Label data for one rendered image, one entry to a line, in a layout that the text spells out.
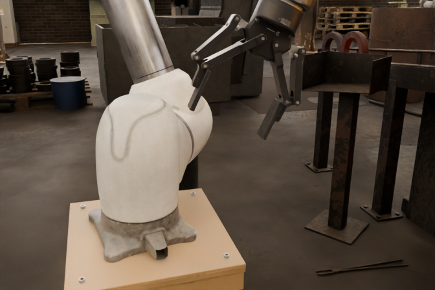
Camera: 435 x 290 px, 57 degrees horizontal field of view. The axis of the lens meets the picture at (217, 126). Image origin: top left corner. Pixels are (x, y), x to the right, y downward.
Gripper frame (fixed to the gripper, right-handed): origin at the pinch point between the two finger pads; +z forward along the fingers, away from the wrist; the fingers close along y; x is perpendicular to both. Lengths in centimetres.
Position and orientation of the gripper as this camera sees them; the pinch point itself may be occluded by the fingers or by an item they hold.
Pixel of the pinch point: (229, 117)
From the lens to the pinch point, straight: 68.3
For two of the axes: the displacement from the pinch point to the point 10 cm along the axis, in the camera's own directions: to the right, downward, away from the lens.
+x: -2.0, -3.0, 9.3
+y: 8.9, 3.5, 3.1
